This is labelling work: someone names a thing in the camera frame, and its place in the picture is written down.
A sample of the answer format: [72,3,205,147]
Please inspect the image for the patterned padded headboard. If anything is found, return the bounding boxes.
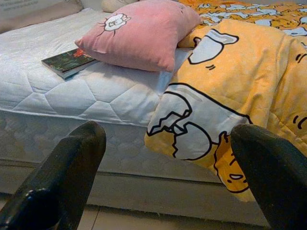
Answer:
[0,0,83,33]

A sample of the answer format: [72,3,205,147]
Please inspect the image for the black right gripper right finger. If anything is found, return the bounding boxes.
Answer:
[230,124,307,230]

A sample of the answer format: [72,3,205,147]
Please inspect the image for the white quilted mattress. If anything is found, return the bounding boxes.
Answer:
[0,8,224,185]

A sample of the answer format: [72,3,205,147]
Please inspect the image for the dark cover paperback book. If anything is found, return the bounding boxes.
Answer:
[41,47,100,80]

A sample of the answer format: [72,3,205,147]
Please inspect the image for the yellow cartoon print blanket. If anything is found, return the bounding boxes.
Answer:
[143,0,307,203]

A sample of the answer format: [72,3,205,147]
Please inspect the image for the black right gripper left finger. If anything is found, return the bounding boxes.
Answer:
[0,120,107,230]

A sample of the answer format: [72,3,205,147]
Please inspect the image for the pink cartoon print pillow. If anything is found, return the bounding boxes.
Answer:
[74,0,202,72]

